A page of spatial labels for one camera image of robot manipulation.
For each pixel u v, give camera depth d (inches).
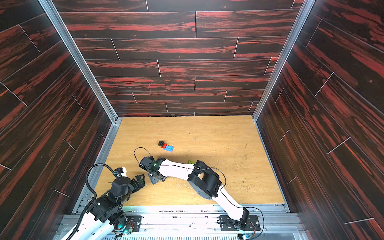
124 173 28.5
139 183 28.9
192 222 29.6
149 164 27.8
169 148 39.9
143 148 31.8
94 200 23.0
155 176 25.7
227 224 28.9
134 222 28.8
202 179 22.3
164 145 39.9
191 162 37.2
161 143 38.8
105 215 21.7
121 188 23.5
